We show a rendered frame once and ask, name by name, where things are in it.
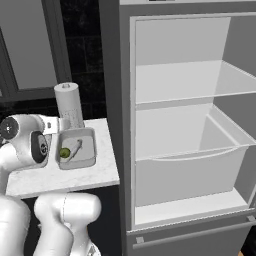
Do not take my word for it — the grey open fridge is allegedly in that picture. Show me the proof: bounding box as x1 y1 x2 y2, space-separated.
97 0 256 256

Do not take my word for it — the grey freezer drawer front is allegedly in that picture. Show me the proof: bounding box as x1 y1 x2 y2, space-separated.
125 210 256 256

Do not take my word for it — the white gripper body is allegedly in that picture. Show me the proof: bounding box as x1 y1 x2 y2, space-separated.
58 117 73 134

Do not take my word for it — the grey freezer drawer handle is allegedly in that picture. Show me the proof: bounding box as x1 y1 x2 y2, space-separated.
132 220 256 251

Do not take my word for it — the white fridge crisper drawer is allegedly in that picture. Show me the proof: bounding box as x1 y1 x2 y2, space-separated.
134 114 256 208

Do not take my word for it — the green lime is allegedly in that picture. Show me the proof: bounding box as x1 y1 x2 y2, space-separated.
59 147 71 159

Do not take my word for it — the clear fridge shelf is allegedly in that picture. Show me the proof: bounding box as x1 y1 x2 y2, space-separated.
135 59 256 105

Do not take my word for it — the dark base cupboard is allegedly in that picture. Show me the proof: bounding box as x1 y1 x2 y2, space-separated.
19 184 122 256

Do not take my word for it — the pale grey fish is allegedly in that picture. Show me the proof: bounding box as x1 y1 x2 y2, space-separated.
67 138 84 162

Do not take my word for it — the dark framed window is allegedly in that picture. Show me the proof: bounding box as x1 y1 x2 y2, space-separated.
0 0 73 102

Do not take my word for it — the grey tupperware container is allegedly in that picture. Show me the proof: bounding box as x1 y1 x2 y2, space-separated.
54 127 98 171

